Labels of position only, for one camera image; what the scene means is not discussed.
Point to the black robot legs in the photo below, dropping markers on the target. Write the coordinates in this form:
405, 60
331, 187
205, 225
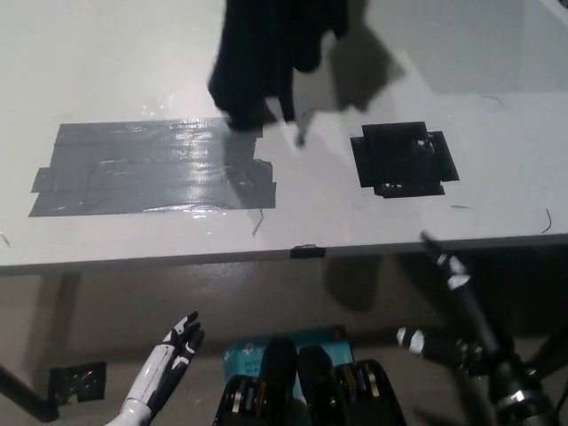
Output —
310, 386

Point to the small black tape strip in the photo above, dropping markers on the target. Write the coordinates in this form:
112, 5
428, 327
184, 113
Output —
308, 251

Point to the grey duct tape patch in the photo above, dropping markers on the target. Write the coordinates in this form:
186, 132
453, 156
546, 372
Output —
151, 168

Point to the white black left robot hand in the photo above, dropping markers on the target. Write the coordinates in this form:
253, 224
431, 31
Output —
155, 368

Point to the black tape square patch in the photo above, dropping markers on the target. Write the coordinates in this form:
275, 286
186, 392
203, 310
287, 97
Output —
404, 160

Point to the black floor tape patch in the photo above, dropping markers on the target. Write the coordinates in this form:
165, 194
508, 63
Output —
77, 381

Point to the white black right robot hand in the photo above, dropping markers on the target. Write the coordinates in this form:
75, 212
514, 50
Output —
477, 328

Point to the teal cardboard router box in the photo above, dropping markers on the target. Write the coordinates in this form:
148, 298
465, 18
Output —
242, 359

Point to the black angled table leg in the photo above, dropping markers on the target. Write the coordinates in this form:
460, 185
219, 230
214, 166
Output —
26, 395

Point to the black t-shirt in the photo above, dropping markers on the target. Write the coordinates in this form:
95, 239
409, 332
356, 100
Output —
257, 66

